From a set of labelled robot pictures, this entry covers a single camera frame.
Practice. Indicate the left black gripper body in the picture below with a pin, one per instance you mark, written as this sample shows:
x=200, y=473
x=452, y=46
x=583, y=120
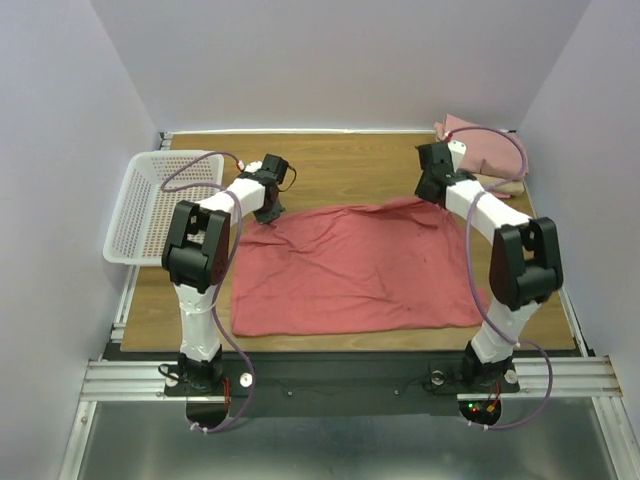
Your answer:
x=270, y=214

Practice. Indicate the red t-shirt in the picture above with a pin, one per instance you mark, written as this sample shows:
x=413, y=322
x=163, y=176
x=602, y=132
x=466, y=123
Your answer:
x=353, y=269

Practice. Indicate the white perforated plastic basket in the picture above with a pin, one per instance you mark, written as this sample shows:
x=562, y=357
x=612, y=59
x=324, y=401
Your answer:
x=153, y=184

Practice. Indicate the folded dusty pink shirt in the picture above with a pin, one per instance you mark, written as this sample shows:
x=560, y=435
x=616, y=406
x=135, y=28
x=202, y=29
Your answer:
x=487, y=153

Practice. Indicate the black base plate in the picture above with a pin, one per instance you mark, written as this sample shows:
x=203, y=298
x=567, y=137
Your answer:
x=327, y=384

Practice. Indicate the folded tan shirt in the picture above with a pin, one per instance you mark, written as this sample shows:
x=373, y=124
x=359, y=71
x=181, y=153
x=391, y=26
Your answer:
x=497, y=187

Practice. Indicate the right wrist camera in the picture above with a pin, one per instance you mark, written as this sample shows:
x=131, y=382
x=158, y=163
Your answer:
x=457, y=150

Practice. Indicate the aluminium frame rail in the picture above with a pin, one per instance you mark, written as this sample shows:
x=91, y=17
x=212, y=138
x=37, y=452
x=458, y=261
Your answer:
x=566, y=422

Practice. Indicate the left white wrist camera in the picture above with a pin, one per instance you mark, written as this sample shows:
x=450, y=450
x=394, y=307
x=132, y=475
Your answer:
x=249, y=168

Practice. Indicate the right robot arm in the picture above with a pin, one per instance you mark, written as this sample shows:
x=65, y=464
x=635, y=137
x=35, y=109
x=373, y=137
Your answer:
x=525, y=264

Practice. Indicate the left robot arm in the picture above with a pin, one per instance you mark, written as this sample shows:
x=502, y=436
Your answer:
x=197, y=254

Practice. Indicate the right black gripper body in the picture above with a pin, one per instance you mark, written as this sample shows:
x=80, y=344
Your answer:
x=426, y=189

